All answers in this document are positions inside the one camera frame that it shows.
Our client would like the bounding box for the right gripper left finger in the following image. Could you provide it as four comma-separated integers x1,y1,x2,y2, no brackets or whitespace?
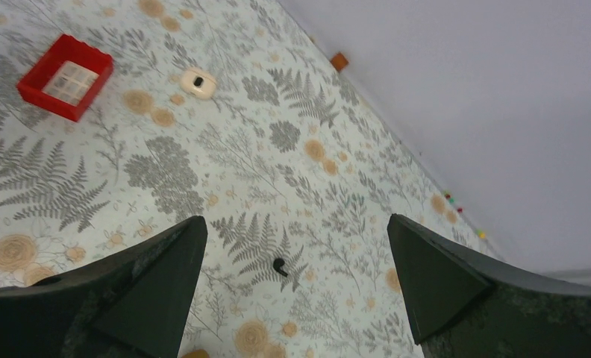
0,216,207,357

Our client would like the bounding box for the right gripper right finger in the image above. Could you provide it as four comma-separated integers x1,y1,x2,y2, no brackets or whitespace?
387,214,591,357

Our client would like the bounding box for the black earbud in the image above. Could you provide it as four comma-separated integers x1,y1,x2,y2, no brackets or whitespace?
272,257,288,277

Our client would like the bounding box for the pink earbud charging case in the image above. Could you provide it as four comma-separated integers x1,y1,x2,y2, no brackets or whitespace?
180,67,217,100

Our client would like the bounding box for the floral table mat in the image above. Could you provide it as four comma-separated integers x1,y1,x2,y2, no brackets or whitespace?
0,1,492,357

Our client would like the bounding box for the red box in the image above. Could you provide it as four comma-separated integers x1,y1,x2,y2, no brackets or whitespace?
16,34,113,122

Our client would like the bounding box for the brown cube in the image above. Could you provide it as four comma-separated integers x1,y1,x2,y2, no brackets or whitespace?
330,52,349,72

